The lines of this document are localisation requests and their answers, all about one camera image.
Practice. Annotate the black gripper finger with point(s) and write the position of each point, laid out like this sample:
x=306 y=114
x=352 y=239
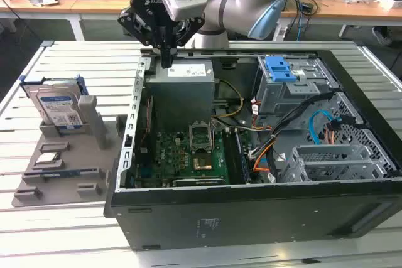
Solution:
x=192 y=28
x=138 y=28

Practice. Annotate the hard disk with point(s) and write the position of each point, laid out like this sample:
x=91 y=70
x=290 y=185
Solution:
x=56 y=108

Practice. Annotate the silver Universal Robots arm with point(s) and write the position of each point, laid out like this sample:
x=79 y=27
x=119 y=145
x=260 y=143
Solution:
x=238 y=7

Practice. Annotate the metal disk bay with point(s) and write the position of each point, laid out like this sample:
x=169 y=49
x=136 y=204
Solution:
x=329 y=167

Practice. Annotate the grey power supply unit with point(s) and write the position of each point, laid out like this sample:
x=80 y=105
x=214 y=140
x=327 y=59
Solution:
x=179 y=95

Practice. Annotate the blue drive latch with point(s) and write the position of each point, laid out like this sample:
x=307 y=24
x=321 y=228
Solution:
x=279 y=68

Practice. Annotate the grey metal drive cage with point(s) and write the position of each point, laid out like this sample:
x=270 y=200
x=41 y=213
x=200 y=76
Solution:
x=276 y=95

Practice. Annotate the green motherboard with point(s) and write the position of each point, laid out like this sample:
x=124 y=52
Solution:
x=176 y=155

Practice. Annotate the CPU socket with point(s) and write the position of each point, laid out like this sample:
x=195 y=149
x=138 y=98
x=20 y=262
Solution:
x=202 y=163

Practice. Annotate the black RAM slot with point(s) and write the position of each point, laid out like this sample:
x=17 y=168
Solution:
x=230 y=158

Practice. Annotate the installed RAM stick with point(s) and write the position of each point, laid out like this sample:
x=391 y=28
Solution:
x=243 y=158

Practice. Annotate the grey parts rack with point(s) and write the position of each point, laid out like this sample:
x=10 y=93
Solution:
x=81 y=158

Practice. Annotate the silver CPU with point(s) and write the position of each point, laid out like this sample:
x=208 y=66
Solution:
x=47 y=158

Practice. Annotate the RAM stick with blue label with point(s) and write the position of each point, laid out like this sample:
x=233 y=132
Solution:
x=63 y=173

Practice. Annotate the black PC case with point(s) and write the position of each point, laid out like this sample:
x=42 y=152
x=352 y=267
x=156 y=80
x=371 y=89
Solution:
x=251 y=214

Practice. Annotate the small white box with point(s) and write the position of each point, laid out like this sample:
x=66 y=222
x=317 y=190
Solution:
x=394 y=1

